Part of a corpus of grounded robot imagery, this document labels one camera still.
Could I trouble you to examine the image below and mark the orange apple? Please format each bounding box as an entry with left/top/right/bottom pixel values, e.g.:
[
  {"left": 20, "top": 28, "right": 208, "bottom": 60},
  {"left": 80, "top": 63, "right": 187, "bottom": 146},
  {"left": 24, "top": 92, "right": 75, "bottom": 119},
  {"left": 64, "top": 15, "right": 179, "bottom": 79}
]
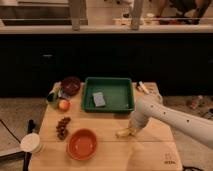
[{"left": 58, "top": 99, "right": 70, "bottom": 111}]

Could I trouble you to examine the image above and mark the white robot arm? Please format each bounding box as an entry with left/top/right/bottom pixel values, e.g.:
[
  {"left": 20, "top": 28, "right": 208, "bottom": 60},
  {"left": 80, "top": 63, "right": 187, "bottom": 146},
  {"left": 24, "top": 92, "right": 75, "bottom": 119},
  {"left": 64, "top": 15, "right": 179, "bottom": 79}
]
[{"left": 130, "top": 95, "right": 213, "bottom": 149}]

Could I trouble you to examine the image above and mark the yellow banana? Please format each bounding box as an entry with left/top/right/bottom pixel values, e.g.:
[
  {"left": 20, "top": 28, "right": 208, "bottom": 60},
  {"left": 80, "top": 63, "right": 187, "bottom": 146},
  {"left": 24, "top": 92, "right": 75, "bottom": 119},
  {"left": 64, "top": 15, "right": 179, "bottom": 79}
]
[{"left": 116, "top": 128, "right": 131, "bottom": 138}]

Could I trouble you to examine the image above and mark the black handled tool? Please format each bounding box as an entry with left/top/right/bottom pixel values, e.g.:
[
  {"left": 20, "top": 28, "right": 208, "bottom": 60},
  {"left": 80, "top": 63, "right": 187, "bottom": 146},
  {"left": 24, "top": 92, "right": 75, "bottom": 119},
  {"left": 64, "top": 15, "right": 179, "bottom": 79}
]
[{"left": 21, "top": 119, "right": 36, "bottom": 171}]

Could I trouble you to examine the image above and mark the orange red bowl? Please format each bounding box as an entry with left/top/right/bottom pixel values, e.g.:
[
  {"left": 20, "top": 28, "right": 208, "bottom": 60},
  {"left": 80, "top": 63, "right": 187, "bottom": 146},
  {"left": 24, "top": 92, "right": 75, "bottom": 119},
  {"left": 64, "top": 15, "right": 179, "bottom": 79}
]
[{"left": 67, "top": 128, "right": 98, "bottom": 161}]

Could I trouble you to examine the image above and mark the green cup with items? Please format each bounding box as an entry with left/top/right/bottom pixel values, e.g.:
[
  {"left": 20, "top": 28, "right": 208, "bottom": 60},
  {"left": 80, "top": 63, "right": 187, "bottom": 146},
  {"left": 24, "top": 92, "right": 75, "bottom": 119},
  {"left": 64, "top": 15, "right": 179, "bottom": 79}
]
[{"left": 46, "top": 88, "right": 60, "bottom": 109}]

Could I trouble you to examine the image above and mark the green plastic tray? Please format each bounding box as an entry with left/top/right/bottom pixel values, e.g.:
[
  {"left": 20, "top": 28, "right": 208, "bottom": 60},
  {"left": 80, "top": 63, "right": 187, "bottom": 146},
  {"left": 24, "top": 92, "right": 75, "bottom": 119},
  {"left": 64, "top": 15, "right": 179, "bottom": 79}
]
[{"left": 81, "top": 77, "right": 135, "bottom": 113}]

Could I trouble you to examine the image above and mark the bunch of dark grapes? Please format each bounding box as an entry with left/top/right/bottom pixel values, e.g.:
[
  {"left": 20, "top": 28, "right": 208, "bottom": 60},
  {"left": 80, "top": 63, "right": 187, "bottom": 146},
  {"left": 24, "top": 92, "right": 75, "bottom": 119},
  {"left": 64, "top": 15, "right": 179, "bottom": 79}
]
[{"left": 56, "top": 117, "right": 71, "bottom": 140}]

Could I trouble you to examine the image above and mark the dark maroon bowl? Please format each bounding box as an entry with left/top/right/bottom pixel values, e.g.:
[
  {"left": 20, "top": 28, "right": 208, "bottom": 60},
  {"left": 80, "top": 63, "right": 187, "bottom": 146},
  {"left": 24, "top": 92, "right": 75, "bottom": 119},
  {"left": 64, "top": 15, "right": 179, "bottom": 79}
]
[{"left": 61, "top": 76, "right": 81, "bottom": 96}]

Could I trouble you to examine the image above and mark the grey sponge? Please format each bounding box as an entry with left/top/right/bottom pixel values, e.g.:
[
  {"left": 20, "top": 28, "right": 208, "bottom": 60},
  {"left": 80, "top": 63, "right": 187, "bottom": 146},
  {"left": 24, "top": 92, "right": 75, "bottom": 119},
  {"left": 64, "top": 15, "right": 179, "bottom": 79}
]
[{"left": 93, "top": 92, "right": 106, "bottom": 107}]

